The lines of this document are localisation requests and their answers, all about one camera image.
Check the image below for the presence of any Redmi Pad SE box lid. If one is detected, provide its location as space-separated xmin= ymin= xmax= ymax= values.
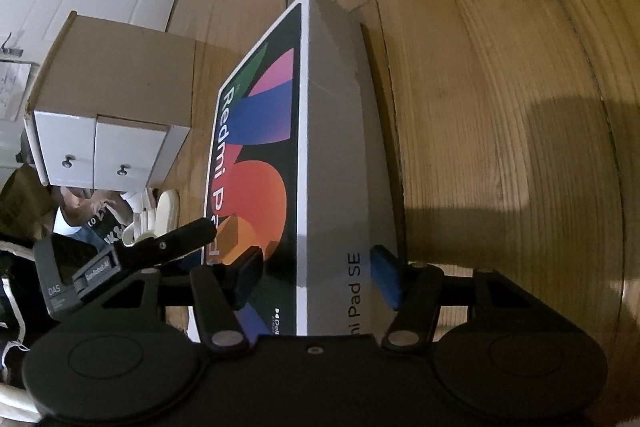
xmin=202 ymin=0 xmax=397 ymax=336

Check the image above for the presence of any dark printed clothing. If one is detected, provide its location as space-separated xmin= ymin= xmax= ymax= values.
xmin=51 ymin=186 xmax=134 ymax=249

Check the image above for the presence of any white slipper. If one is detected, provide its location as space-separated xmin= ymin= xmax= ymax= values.
xmin=122 ymin=187 xmax=156 ymax=246

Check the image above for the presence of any cream slipper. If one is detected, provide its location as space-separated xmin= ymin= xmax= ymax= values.
xmin=149 ymin=190 xmax=179 ymax=237

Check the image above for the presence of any white drawer cabinet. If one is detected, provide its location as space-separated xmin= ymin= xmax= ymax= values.
xmin=24 ymin=12 xmax=196 ymax=192

